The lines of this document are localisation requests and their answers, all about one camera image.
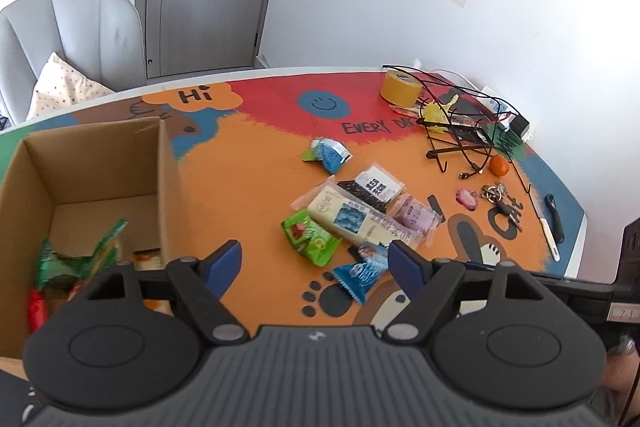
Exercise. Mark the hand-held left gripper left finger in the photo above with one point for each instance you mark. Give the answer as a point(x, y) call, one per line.
point(222, 264)

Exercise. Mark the long white snack packet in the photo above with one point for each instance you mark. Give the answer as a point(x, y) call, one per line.
point(345, 214)

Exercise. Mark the yellow crumpled wrapper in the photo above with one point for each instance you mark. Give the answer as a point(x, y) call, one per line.
point(439, 112)

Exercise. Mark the white dotted pillow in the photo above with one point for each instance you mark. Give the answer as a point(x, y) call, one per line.
point(65, 89)

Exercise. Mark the bunch of keys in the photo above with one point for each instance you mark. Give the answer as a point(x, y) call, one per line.
point(500, 202)

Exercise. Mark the green red snack packet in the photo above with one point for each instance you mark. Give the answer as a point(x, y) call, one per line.
point(310, 237)

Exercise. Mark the grey chair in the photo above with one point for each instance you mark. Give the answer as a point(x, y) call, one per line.
point(90, 17)

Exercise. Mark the white power strip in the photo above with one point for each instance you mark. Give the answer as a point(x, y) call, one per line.
point(492, 96)

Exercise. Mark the red white snack packet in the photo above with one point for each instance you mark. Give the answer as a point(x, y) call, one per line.
point(37, 309)

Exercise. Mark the black power adapter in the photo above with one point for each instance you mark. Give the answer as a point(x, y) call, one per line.
point(520, 126)

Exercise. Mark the colourful printed table mat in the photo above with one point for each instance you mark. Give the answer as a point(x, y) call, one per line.
point(260, 187)

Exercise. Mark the person's right hand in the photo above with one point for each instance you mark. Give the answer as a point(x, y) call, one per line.
point(625, 372)

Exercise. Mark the brown cardboard box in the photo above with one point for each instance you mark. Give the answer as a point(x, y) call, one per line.
point(100, 167)

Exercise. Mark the pink purple snack packet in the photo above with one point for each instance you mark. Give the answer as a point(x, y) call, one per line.
point(419, 214)

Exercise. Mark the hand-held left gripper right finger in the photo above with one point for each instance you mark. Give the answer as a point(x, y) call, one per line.
point(407, 267)

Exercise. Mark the blue green white snack packet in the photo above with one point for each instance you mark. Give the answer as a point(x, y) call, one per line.
point(327, 153)

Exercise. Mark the yellow tape roll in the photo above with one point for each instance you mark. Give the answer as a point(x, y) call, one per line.
point(400, 89)

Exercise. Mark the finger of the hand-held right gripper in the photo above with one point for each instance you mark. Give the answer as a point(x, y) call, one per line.
point(580, 281)

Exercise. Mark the black white checked snack packet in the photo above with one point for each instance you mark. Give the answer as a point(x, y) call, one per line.
point(372, 187)

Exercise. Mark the orange fruit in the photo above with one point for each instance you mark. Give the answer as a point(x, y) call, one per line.
point(499, 165)

